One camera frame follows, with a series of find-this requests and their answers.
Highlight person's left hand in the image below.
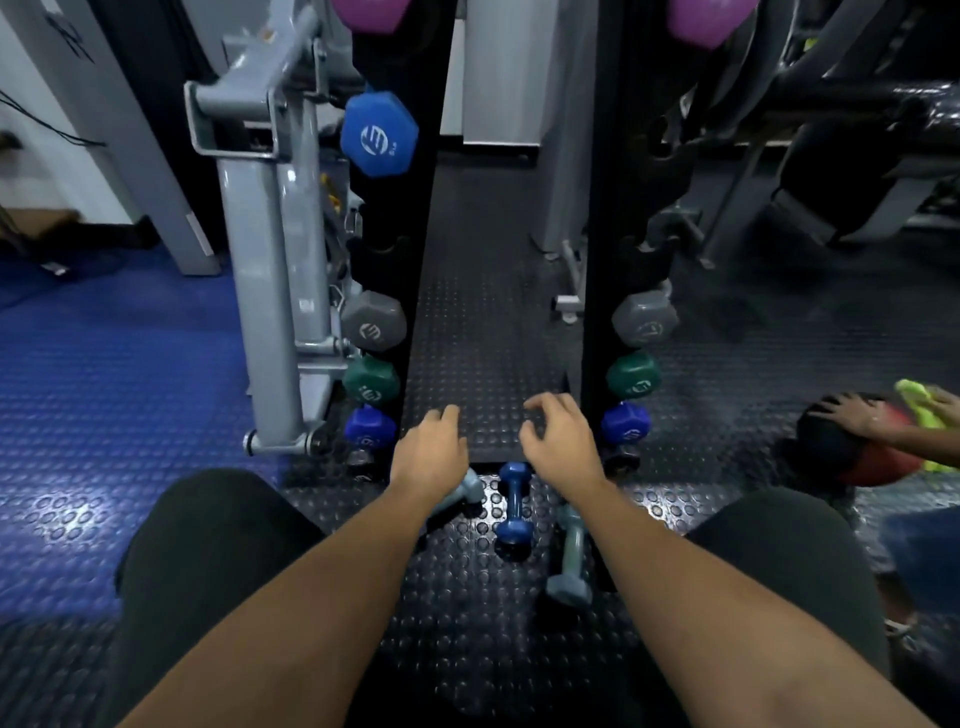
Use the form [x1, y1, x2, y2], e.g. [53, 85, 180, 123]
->
[389, 405, 471, 504]

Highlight person's right hand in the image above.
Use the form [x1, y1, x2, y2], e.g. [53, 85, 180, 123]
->
[519, 391, 606, 501]

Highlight another person's forearm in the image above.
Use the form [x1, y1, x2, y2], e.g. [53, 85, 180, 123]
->
[877, 421, 960, 465]

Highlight person's right forearm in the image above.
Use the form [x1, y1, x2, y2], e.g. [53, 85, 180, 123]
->
[558, 478, 940, 728]

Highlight person's left forearm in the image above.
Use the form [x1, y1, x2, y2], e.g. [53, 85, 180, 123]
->
[116, 480, 456, 728]

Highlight small blue dumbbell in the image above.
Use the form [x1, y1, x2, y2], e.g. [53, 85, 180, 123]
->
[494, 461, 537, 547]

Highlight dark blue dumbbell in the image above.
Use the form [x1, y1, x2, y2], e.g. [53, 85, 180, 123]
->
[600, 401, 654, 447]
[343, 405, 399, 451]

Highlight light teal dumbbell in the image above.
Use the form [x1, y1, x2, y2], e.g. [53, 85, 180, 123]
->
[429, 468, 488, 520]
[544, 504, 595, 609]

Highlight green dumbbell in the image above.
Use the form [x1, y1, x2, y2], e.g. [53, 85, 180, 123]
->
[342, 354, 402, 408]
[606, 350, 663, 400]

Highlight grey dumbbell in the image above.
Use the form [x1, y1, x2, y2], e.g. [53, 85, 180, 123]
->
[611, 290, 681, 349]
[340, 290, 408, 354]

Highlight black shorts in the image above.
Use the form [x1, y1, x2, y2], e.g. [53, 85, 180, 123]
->
[97, 468, 894, 728]

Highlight large blue dumbbell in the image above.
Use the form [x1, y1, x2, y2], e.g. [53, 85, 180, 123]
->
[339, 90, 420, 179]

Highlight red black medicine ball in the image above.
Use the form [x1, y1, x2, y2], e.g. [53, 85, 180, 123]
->
[795, 391, 925, 488]

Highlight black dumbbell rack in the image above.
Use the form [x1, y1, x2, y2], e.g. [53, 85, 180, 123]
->
[346, 0, 680, 481]

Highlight yellow green cloth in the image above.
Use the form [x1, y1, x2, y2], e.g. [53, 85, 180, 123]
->
[894, 378, 960, 474]

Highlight pink dumbbell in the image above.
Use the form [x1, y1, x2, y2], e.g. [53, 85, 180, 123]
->
[330, 0, 414, 33]
[666, 0, 745, 51]

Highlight grey slanted steel column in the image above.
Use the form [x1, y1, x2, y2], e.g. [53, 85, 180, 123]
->
[0, 0, 223, 278]

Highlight black gym machine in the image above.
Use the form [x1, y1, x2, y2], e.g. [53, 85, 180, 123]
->
[652, 0, 960, 249]

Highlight grey machine base frame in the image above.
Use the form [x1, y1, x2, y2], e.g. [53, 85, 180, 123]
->
[531, 0, 601, 325]

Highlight grey gym machine frame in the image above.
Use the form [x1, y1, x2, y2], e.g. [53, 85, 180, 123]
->
[183, 0, 361, 459]

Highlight black wall cable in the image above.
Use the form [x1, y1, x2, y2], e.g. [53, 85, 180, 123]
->
[0, 88, 108, 149]

